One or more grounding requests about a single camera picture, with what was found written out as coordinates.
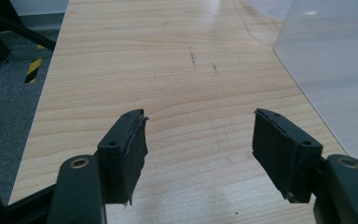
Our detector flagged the translucent white plastic sheet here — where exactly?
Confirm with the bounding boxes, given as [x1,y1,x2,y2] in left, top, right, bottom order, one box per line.
[245,0,358,174]

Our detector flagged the black metal stand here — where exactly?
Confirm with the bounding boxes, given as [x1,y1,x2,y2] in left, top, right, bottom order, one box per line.
[0,0,57,63]

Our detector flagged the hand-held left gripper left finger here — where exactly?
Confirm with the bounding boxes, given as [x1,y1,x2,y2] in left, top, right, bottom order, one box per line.
[93,108,150,206]

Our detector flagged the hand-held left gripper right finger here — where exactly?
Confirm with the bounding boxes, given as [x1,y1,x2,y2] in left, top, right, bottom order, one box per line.
[252,107,324,204]

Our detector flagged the yellow black hazard tape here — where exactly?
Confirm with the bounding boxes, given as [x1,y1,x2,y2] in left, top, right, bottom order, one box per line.
[23,44,47,84]

